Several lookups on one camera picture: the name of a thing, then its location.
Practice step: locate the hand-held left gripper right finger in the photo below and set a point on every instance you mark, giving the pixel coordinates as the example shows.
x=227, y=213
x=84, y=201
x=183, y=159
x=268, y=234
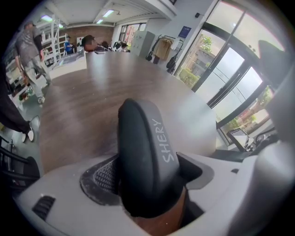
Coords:
x=196, y=175

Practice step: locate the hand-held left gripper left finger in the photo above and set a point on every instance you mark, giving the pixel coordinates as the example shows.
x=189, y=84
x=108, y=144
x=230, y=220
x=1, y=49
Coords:
x=103, y=177

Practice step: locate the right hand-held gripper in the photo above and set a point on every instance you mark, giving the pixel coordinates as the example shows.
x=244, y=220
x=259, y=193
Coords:
x=239, y=140

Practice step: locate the black hard-shell zipper case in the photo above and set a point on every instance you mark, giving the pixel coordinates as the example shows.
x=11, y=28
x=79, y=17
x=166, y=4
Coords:
x=143, y=149

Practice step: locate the large black-framed window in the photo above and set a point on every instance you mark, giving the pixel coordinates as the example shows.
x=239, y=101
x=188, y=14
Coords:
x=230, y=66

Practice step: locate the black metal chair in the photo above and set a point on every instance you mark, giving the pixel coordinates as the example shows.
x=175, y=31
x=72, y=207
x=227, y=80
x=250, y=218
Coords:
x=30, y=166

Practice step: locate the clothes rack with garments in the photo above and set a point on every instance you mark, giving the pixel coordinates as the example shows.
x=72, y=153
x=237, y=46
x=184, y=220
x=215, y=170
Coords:
x=162, y=47

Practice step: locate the black smartphone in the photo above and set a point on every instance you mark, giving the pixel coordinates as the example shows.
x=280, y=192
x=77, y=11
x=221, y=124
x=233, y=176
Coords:
x=99, y=52

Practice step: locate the white patterned cabinet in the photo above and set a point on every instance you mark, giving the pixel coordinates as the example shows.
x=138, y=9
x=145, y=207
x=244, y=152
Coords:
x=143, y=42

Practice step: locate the white metal shelving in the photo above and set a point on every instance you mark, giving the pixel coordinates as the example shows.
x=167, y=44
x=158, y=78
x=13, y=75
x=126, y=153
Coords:
x=55, y=34

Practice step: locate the single ceiling strip light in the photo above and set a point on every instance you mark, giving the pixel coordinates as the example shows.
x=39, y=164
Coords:
x=45, y=17
x=108, y=13

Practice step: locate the blue wall poster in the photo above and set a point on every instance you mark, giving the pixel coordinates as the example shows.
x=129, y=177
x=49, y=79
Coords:
x=185, y=32

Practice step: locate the black wall speaker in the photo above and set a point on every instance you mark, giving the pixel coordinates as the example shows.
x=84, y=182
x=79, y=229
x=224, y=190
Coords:
x=197, y=15

